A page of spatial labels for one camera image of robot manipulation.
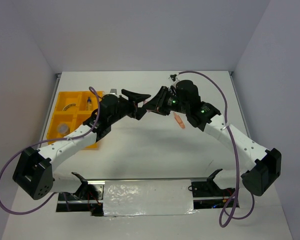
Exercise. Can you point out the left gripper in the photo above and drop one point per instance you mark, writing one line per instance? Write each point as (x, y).
(135, 98)

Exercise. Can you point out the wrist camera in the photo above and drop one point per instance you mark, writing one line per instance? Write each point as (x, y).
(174, 79)
(113, 91)

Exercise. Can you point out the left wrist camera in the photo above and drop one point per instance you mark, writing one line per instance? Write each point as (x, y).
(113, 91)

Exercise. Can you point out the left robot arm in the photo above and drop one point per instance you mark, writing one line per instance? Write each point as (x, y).
(35, 170)

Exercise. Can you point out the clear jar of clips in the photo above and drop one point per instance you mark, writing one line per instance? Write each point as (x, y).
(63, 129)

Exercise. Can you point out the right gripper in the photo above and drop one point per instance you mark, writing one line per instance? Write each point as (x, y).
(156, 104)

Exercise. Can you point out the yellow plastic organizer tray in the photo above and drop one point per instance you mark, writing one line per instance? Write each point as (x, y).
(74, 116)

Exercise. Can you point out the silver foil sheet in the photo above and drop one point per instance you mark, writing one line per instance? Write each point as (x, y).
(147, 198)

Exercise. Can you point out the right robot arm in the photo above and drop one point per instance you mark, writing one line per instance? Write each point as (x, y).
(259, 167)

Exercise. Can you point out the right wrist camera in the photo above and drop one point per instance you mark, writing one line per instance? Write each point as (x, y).
(174, 79)

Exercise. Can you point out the small blue-capped spray bottle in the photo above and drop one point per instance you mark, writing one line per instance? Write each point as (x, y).
(89, 104)

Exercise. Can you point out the masking tape roll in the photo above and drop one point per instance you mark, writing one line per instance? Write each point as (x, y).
(69, 106)

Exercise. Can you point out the orange correction tape dispenser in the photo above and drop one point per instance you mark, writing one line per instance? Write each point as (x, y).
(179, 120)

